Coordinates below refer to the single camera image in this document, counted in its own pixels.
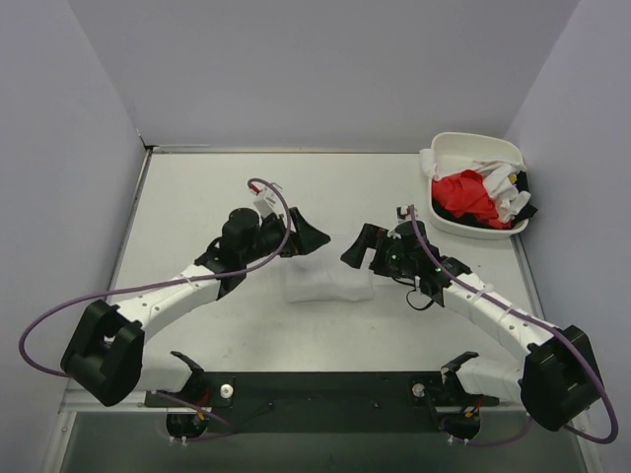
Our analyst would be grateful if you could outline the white t shirt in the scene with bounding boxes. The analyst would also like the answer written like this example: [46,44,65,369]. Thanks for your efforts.
[283,260,375,304]

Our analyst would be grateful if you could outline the white plastic laundry basket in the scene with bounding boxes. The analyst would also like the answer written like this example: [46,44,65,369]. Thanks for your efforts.
[419,132,528,239]

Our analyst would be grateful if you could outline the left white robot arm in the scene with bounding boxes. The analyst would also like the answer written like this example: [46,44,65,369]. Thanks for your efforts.
[60,208,330,407]

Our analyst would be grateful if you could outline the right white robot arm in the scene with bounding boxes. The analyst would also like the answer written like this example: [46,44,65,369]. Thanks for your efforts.
[340,221,602,432]

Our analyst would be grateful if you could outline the black t shirt in basket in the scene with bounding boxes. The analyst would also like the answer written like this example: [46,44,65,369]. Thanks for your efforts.
[432,171,537,230]

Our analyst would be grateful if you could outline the red t shirt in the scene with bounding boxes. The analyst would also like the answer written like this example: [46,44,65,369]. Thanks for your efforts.
[431,169,511,230]

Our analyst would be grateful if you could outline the white clothes in basket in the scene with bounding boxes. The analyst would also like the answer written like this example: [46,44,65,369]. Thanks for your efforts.
[420,150,536,231]

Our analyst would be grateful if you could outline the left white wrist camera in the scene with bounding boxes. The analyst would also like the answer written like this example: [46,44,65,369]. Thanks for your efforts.
[248,182,282,219]

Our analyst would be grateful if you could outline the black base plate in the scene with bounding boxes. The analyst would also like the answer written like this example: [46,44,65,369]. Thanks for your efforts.
[144,372,499,439]

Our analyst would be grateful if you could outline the aluminium rail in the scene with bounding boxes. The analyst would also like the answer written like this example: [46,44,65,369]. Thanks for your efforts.
[58,367,592,415]

